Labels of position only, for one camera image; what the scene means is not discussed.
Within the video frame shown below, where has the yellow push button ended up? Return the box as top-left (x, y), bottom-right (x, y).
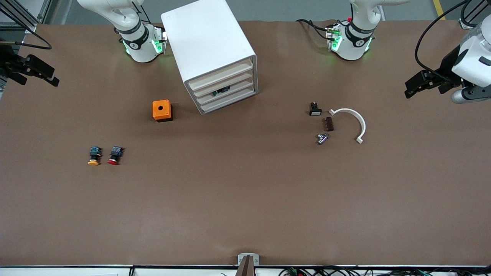
top-left (87, 146), bottom-right (102, 166)

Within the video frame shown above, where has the red push button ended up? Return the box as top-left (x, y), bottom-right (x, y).
top-left (107, 146), bottom-right (124, 166)

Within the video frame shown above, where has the orange button box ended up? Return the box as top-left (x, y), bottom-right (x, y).
top-left (152, 100), bottom-right (173, 122)

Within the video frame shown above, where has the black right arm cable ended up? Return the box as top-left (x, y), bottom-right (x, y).
top-left (0, 28), bottom-right (53, 51)

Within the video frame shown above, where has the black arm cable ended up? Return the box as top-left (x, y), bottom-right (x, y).
top-left (0, 28), bottom-right (53, 51)
top-left (415, 0), bottom-right (475, 76)

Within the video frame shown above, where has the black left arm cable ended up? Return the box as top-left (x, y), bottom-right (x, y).
top-left (415, 0), bottom-right (475, 76)

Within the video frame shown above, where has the aluminium frame profile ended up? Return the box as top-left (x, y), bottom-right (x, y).
top-left (458, 0), bottom-right (491, 30)
top-left (0, 0), bottom-right (53, 33)

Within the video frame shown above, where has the white curved bracket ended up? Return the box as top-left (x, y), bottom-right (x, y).
top-left (329, 108), bottom-right (367, 144)

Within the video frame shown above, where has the black base cable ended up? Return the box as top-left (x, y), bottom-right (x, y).
top-left (295, 18), bottom-right (335, 41)

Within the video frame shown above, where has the black cable bundle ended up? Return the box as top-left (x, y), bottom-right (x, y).
top-left (280, 266), bottom-right (491, 276)

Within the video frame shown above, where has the grey metal edge bracket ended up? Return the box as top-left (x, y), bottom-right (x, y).
top-left (237, 253), bottom-right (260, 276)

